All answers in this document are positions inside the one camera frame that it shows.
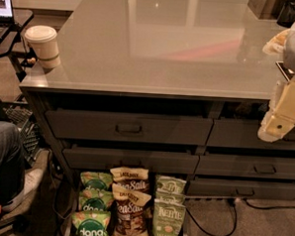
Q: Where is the top right grey drawer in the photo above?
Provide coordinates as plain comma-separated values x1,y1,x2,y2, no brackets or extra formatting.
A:
207,118,295,151

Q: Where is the middle left grey drawer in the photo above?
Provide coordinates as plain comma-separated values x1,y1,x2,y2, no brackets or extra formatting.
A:
63,147,199,174

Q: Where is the bottom right grey drawer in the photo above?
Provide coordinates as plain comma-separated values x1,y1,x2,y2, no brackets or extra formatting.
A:
186,178,295,200

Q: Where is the black plastic crate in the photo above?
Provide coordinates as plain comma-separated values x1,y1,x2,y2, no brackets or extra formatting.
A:
0,95,42,169

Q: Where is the middle green dang chip bag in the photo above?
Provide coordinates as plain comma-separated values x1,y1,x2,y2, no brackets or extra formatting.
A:
78,188,114,211

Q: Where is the checkered fiducial marker board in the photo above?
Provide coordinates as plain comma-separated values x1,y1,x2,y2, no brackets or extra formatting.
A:
276,61,295,80

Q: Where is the green kettle jalapeno bag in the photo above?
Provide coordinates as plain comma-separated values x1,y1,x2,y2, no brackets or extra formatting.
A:
155,176,186,204
152,199,185,236

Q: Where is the green dang chip bag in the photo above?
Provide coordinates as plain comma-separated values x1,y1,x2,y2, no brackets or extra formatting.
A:
71,210,111,236
78,188,114,211
80,172,113,190

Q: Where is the back green dang chip bag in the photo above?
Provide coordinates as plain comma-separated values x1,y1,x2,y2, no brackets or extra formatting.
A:
80,172,113,190

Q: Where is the front brown sea salt bag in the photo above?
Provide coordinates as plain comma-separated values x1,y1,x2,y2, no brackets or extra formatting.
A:
112,183,151,236

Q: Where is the white paper coffee cup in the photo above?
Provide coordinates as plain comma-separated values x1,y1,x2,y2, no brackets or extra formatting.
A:
25,25,60,69

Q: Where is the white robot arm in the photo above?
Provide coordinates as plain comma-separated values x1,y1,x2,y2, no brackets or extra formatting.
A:
257,22,295,143

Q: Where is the open bottom left drawer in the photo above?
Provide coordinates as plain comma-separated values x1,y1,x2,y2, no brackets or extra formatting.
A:
65,172,189,236

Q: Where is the top left grey drawer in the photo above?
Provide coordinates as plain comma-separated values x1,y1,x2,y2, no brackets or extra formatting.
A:
45,109,213,146

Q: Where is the dark wooden block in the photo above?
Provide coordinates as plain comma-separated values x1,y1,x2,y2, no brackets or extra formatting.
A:
247,0,285,20

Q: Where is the brown sea salt bag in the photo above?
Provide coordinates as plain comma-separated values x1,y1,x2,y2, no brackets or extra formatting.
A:
110,167,149,192
112,183,151,236

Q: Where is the back brown sea salt bag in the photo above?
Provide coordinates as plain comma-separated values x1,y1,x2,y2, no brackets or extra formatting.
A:
110,167,149,192

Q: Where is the person leg in jeans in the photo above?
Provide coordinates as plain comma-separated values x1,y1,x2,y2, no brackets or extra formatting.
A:
0,121,25,206

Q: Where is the white sneaker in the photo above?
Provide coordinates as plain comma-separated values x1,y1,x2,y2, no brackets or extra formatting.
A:
2,169,44,213

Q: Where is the front green dang chip bag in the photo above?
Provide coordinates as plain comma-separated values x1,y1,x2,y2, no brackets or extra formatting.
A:
71,210,111,236

